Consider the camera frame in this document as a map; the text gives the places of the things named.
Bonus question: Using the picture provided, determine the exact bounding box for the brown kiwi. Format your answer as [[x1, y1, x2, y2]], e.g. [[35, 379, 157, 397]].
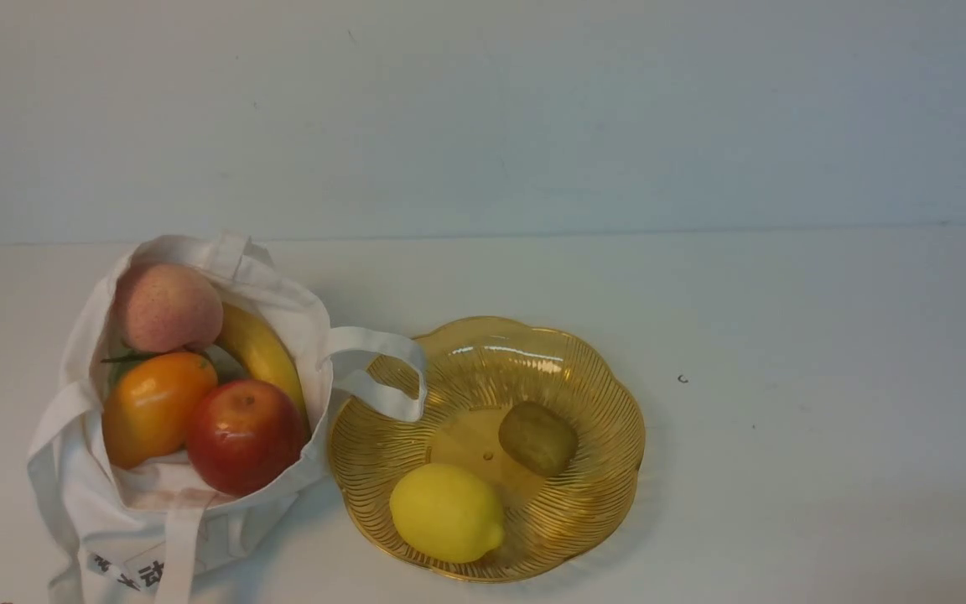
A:
[[498, 401, 579, 478]]

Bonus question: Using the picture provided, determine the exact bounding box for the pink peach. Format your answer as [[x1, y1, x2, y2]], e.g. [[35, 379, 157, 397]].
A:
[[114, 263, 225, 353]]

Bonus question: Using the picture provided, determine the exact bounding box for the yellow lemon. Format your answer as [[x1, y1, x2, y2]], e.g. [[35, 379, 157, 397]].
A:
[[388, 463, 506, 565]]

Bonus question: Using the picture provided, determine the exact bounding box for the white cloth tote bag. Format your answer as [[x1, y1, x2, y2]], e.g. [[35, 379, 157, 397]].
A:
[[28, 232, 427, 603]]

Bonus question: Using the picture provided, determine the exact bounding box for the amber glass fruit plate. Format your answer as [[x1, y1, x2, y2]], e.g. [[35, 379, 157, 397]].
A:
[[327, 316, 647, 582]]

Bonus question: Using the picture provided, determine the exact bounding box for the yellow banana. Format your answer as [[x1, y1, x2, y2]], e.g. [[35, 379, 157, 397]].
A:
[[215, 302, 312, 435]]

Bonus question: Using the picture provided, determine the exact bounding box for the orange mango fruit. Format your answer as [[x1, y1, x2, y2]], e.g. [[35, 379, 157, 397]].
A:
[[102, 351, 219, 470]]

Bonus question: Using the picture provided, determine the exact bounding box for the red apple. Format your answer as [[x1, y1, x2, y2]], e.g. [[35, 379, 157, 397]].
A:
[[185, 379, 310, 497]]

